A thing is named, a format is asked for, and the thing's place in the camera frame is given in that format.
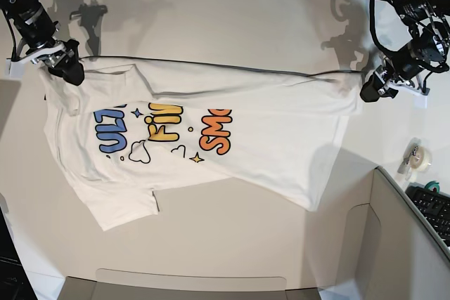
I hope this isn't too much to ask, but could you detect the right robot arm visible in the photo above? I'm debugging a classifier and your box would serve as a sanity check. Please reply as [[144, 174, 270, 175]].
[[1, 0, 84, 86]]

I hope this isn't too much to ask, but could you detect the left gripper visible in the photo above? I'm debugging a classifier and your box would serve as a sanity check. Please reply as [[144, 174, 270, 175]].
[[360, 57, 430, 107]]

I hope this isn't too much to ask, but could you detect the black computer keyboard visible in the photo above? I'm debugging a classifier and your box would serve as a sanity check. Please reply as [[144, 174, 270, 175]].
[[406, 186, 449, 247]]

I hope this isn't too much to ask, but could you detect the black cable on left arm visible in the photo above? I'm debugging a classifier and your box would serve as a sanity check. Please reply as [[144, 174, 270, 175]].
[[368, 0, 398, 55]]

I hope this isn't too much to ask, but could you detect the clear tape roll dispenser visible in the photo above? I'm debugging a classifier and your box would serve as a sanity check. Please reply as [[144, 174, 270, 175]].
[[397, 138, 432, 182]]

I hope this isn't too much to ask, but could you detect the grey cardboard box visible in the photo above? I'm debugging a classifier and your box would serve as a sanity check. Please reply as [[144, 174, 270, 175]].
[[59, 168, 449, 299]]

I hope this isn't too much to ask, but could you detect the green tape roll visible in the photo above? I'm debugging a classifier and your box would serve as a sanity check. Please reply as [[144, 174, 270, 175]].
[[424, 181, 440, 193]]

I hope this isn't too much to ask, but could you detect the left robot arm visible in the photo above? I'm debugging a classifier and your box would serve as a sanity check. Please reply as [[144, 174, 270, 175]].
[[360, 0, 449, 107]]

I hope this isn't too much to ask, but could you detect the white printed t-shirt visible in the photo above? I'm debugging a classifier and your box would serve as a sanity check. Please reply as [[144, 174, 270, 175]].
[[40, 57, 361, 230]]

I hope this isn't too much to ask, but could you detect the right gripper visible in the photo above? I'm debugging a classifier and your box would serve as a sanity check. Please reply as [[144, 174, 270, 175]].
[[6, 39, 84, 85]]

